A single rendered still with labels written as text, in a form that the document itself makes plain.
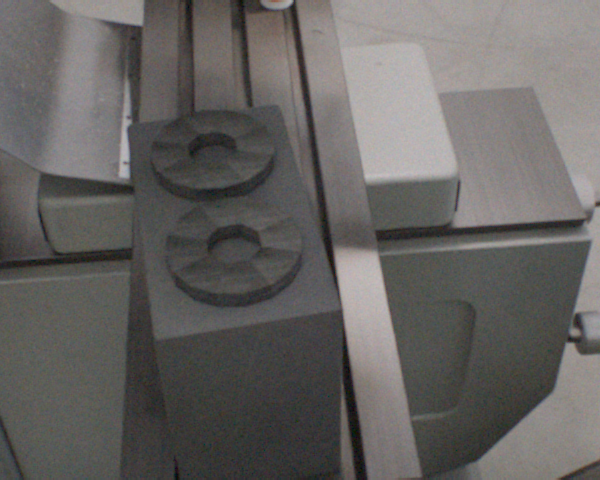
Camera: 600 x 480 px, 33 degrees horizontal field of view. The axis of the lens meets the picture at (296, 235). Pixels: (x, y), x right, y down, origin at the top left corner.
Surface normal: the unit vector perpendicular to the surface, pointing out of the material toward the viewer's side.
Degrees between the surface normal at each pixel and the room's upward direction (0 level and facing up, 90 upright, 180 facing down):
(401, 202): 90
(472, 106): 0
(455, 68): 0
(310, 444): 90
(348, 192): 0
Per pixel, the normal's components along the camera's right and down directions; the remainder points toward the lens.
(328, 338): 0.20, 0.69
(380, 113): -0.02, -0.71
